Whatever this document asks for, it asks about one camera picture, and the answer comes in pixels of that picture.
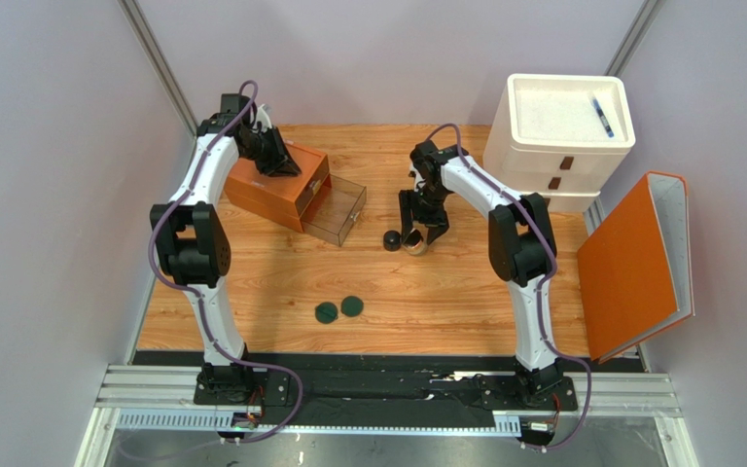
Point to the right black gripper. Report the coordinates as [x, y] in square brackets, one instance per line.
[422, 199]

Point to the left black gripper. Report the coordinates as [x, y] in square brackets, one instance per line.
[282, 163]

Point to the gold lid cream jar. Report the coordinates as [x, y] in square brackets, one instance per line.
[415, 243]

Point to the orange drawer box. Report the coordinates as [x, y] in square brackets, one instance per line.
[282, 200]

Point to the black round jar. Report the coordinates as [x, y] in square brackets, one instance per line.
[392, 241]

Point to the clear bottom drawer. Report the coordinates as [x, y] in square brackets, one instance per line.
[334, 210]

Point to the green round compact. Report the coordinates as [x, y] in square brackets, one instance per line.
[326, 313]
[352, 306]

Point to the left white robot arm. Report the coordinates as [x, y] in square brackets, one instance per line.
[188, 249]

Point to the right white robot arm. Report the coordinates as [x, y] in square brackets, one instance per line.
[521, 247]

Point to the white three-drawer cabinet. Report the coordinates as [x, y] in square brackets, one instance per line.
[546, 137]

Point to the blue pen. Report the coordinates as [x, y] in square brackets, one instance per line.
[602, 117]

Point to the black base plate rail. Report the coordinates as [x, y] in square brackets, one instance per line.
[265, 387]

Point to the orange ring binder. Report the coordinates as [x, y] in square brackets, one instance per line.
[635, 269]

